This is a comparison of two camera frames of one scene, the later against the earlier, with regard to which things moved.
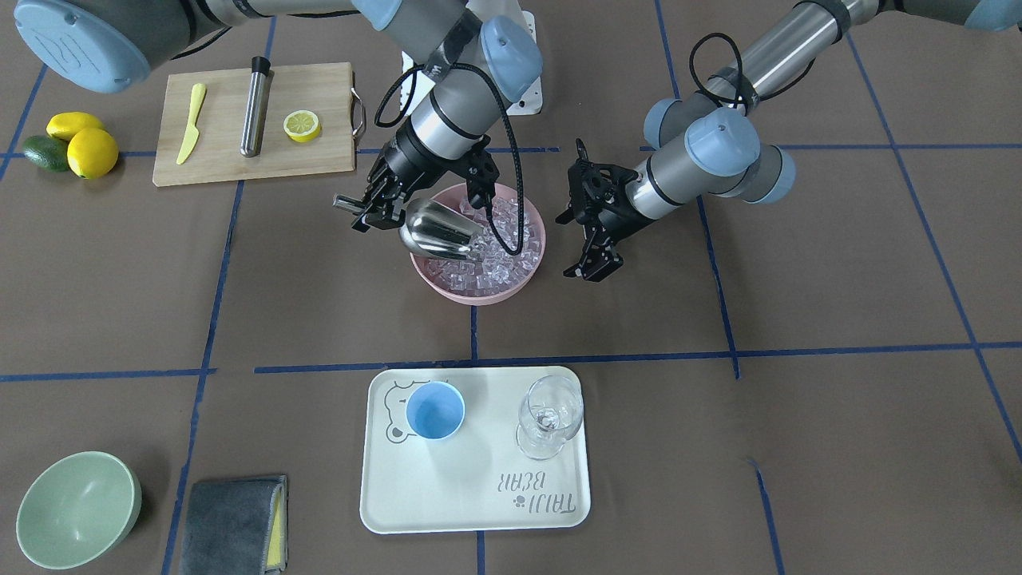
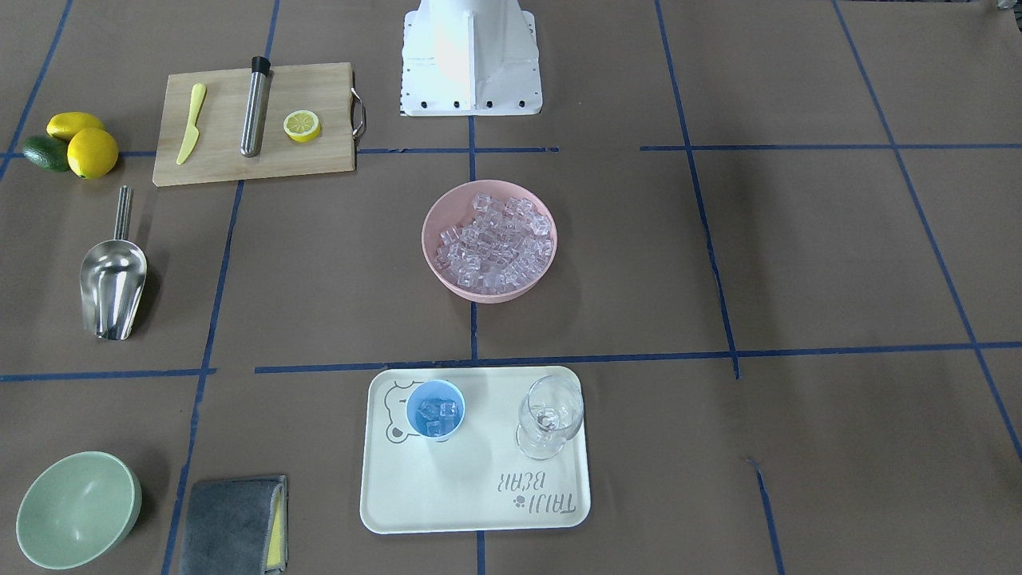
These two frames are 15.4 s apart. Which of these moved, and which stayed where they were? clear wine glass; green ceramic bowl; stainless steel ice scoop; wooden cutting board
Moved: stainless steel ice scoop
Stayed: wooden cutting board; clear wine glass; green ceramic bowl
